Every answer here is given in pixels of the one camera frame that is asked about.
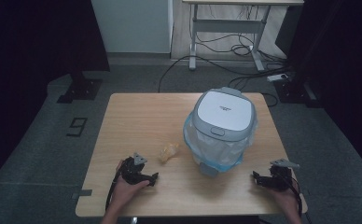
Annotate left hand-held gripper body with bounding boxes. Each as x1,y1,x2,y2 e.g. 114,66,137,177
119,152,148,185

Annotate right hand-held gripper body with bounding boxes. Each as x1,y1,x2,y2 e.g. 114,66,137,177
270,158,300,191

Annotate yellow wrapper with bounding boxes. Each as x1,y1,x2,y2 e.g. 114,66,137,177
159,142,181,164

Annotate translucent blue trash bag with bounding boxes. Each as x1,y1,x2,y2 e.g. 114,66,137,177
183,111,259,174

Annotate grey white lidded trash can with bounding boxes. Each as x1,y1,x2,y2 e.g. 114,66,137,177
190,86,258,179

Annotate person's right hand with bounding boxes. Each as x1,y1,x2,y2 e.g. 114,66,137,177
270,177,302,217

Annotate person's left hand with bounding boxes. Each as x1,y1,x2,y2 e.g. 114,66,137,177
110,160,151,211

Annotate black stand base with curtain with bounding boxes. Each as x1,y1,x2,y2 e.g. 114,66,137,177
273,77,323,109

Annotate white power strip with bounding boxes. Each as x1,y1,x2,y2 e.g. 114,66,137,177
266,73,288,83

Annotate dark curtain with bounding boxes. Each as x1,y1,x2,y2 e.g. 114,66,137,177
0,0,111,190

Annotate right hand-held gripper black cable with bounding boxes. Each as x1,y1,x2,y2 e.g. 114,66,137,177
289,174,311,224

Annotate hand-held gripper black cable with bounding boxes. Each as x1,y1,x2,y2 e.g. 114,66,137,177
104,166,123,212
289,174,311,224

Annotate left hand-held gripper black cable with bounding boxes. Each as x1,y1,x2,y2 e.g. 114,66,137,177
104,166,123,212

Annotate black stand base plate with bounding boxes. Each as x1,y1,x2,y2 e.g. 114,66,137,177
56,71,104,105

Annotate long black floor cable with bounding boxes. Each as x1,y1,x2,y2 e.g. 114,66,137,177
157,54,292,93

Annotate tangled black cables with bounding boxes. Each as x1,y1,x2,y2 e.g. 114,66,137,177
194,31,292,80

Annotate white metal frame desk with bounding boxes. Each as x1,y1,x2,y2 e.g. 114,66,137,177
182,0,305,73

